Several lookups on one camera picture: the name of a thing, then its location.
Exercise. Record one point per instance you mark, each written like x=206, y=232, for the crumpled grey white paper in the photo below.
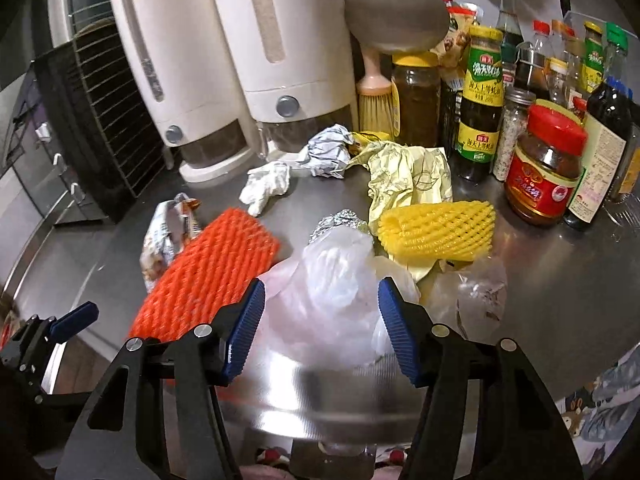
x=325, y=152

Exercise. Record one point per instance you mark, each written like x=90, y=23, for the clear plastic bag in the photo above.
x=325, y=285

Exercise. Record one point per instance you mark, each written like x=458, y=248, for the bottle with green cap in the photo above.
x=616, y=47

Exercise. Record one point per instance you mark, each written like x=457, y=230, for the hanging metal ladle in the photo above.
x=395, y=15

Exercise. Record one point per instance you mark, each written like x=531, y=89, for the yellow sponge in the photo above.
x=435, y=230

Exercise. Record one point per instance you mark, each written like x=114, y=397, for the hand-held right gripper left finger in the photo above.
x=244, y=332

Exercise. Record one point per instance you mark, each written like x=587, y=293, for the green label bottle yellow cap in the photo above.
x=594, y=55

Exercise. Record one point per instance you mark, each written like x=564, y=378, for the crumpled aluminium foil ball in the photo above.
x=335, y=220

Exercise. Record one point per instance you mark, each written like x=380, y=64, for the yellow lid pickle jar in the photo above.
x=415, y=105

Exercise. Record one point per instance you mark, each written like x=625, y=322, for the orange foam fruit net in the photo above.
x=210, y=260

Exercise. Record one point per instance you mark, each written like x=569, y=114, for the small dark glass bottle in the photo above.
x=531, y=72

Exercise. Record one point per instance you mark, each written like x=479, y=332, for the white rice dispenser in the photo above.
x=280, y=35
x=170, y=60

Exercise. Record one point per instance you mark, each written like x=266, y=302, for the yellow wrapper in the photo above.
x=405, y=170

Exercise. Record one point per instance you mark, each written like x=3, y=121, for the clear spice grinder jar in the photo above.
x=510, y=135

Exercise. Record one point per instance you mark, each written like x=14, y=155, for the red lid sauce jar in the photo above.
x=545, y=170

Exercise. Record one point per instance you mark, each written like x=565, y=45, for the tall dark bottle orange cap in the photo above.
x=510, y=20

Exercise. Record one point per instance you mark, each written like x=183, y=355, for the yellow snack packet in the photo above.
x=457, y=35

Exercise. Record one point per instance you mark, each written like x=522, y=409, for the crumpled clear plastic wrapper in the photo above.
x=470, y=295

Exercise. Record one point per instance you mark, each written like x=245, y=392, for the white tissue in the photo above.
x=265, y=182

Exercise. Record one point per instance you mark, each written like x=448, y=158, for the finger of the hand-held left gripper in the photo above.
x=72, y=321

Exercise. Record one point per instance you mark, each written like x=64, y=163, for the grey metal cabinet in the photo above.
x=40, y=200

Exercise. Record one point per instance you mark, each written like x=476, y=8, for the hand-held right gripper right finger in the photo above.
x=397, y=335

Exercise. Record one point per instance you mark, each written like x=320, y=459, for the small bottle yellow cap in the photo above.
x=558, y=82

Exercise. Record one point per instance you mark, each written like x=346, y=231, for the clear bottle red cap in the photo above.
x=541, y=40

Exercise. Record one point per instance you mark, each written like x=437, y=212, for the white orange snack wrapper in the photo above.
x=160, y=240

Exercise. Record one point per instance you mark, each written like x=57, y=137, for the dark bottle white label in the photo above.
x=605, y=125

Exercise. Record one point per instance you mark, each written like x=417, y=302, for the dark sauce bottle yellow label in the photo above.
x=480, y=110

